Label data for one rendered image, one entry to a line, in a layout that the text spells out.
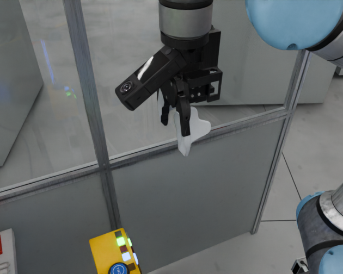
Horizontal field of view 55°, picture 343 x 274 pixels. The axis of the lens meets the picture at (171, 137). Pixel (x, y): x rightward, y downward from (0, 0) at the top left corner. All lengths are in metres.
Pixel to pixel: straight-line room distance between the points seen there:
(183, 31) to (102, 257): 0.65
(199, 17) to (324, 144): 2.65
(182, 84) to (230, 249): 1.77
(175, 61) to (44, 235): 1.11
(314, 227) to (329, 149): 2.22
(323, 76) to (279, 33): 2.96
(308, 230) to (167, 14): 0.58
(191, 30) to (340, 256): 0.53
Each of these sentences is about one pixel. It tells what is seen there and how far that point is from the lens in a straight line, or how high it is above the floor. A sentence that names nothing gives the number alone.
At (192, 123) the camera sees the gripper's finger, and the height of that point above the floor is 1.54.
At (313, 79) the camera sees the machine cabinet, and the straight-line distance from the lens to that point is 3.24.
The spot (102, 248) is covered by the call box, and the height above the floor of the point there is 1.07.
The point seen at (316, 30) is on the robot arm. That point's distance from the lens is 0.32.
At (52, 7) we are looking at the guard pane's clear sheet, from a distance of 0.93.
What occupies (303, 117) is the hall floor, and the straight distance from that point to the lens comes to 3.29.
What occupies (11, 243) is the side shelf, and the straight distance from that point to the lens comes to 1.30.
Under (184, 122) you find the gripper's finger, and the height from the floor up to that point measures 1.56.
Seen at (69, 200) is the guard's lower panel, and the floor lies 0.87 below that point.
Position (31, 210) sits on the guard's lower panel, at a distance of 1.34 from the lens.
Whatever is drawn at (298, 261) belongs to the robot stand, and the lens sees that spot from 1.12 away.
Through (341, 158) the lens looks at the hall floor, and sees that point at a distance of 2.98.
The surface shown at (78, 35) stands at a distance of 0.96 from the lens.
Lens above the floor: 1.88
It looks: 42 degrees down
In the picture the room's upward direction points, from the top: straight up
